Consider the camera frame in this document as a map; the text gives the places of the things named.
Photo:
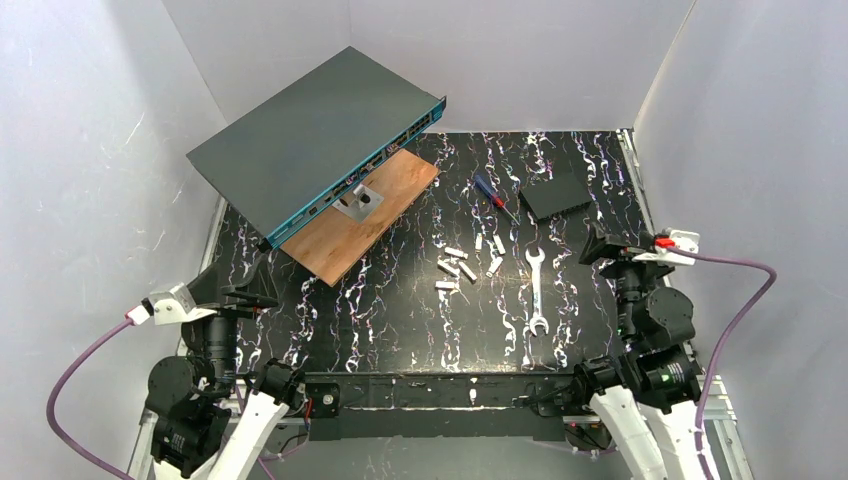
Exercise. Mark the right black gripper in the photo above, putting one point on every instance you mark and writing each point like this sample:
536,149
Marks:
616,249

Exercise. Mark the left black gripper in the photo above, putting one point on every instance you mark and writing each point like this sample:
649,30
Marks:
216,299

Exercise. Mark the dark teal network switch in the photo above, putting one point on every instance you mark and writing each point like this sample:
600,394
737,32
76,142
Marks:
294,155

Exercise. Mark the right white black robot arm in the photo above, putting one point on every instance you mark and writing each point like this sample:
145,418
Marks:
647,396

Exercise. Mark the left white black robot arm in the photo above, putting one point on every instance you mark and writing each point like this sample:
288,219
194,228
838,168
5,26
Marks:
191,438

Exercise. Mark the small black box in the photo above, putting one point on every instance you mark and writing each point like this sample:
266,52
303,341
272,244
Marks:
563,193

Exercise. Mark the wooden base board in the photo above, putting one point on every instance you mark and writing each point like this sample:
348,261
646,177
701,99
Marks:
331,243

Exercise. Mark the silver open-end wrench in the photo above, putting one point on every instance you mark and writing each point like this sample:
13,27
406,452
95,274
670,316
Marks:
538,324

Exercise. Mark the blue red screwdriver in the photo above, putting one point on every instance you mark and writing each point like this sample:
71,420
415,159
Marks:
485,186

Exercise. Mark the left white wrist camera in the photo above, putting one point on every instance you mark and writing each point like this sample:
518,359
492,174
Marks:
173,306

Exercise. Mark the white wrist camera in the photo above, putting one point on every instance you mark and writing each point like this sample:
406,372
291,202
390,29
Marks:
672,247
173,306

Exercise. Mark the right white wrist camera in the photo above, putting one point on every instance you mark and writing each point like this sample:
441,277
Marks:
672,247

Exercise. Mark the silver metal mount bracket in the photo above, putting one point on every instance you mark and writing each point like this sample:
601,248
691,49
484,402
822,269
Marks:
359,203

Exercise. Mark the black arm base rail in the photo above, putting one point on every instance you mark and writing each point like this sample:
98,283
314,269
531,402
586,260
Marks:
434,405

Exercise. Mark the aluminium frame rail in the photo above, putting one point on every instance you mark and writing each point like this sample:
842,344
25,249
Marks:
722,434

